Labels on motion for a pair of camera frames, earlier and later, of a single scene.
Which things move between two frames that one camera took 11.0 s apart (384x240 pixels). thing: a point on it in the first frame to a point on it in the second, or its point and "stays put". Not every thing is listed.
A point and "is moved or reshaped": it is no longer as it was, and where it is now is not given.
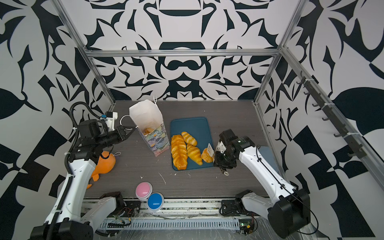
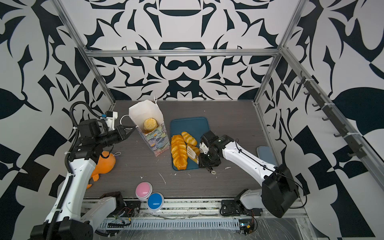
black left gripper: x=120 y=133 stays put
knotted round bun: x=206 y=156 is moved or reshaped
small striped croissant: x=188 y=139 stays put
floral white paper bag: x=148 y=119 stays put
